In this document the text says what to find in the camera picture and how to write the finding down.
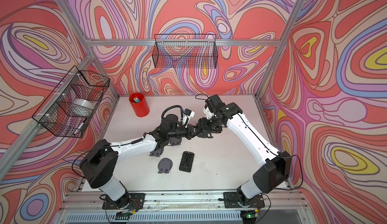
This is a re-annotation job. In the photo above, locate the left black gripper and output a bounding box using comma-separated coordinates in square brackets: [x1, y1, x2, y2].
[167, 124, 200, 141]

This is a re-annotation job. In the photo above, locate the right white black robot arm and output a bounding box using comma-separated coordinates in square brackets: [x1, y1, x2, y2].
[195, 95, 292, 206]

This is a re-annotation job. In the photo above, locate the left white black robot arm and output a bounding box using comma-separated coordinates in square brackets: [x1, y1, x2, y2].
[79, 109, 195, 211]

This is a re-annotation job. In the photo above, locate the grey folded phone stand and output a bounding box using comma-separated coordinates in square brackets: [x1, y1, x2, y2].
[158, 158, 173, 174]
[149, 148, 164, 157]
[169, 138, 182, 146]

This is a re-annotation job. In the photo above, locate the black rectangular phone stand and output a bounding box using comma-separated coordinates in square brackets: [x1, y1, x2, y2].
[179, 151, 195, 173]

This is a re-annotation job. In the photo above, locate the red cylindrical pen cup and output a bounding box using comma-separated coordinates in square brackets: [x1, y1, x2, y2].
[129, 93, 150, 117]

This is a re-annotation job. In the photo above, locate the white marker in basket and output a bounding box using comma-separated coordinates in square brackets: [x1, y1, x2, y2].
[73, 122, 86, 136]

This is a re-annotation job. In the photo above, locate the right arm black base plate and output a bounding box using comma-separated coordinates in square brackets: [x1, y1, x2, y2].
[218, 191, 265, 209]

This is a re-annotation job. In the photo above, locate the rear black wire basket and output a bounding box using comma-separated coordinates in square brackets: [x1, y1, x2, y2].
[152, 33, 218, 69]

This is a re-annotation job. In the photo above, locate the black wire basket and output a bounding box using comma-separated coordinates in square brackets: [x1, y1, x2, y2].
[152, 33, 218, 69]
[32, 66, 110, 138]

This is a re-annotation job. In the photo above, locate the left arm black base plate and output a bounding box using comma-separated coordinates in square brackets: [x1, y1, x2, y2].
[100, 193, 146, 211]

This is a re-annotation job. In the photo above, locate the left black wire basket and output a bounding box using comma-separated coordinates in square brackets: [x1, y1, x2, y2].
[32, 66, 110, 138]

